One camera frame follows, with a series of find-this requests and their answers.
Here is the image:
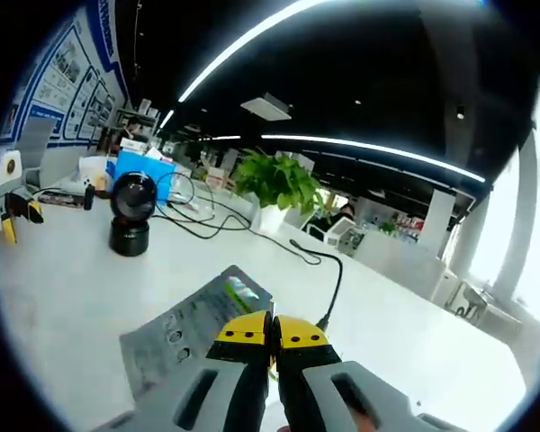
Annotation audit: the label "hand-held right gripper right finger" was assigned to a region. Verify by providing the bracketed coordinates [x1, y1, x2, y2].
[273, 314, 467, 432]

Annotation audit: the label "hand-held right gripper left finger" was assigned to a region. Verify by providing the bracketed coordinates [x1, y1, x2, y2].
[92, 310, 274, 432]

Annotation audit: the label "silver foil sheet goods packet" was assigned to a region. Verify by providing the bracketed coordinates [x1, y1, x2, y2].
[119, 264, 275, 400]

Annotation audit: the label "dark flat box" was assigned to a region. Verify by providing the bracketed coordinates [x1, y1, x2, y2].
[38, 189, 86, 209]

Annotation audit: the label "white carton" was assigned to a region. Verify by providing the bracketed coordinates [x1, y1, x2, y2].
[77, 155, 118, 190]

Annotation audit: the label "white table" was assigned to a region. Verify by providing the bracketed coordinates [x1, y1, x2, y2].
[0, 179, 530, 432]

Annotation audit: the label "black barcode scanner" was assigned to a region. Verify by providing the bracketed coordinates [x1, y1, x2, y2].
[108, 170, 157, 258]

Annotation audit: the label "blue plastic crate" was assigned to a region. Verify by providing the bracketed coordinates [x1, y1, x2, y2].
[114, 148, 177, 202]

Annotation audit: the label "white box stack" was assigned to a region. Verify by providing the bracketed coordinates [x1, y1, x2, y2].
[119, 137, 172, 163]

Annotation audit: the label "storage shelf with boxes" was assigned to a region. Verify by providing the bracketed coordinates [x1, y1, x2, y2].
[116, 96, 161, 131]

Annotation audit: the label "white desk partition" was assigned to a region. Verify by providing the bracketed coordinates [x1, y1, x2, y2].
[354, 231, 447, 303]

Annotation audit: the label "white office chair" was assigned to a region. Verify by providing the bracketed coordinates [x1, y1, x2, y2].
[305, 217, 353, 247]

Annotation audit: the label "steel sink table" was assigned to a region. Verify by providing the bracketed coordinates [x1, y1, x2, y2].
[445, 278, 523, 337]

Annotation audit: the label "background product shelves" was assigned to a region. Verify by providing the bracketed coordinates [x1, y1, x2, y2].
[364, 209, 433, 239]

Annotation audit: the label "green potted plant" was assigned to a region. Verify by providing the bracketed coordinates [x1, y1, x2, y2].
[231, 148, 332, 235]

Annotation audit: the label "ceiling air vent panel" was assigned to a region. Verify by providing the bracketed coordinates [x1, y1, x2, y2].
[240, 93, 293, 122]

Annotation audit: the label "bright window row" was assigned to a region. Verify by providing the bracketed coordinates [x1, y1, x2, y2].
[467, 76, 540, 334]

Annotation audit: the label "black plugged cable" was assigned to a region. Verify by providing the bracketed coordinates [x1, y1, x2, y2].
[289, 238, 346, 330]

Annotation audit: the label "blue white wall display board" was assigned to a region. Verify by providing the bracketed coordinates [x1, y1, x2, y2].
[0, 0, 132, 150]

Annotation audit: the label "black scanner cable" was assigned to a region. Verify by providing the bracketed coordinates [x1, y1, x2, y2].
[150, 170, 298, 253]

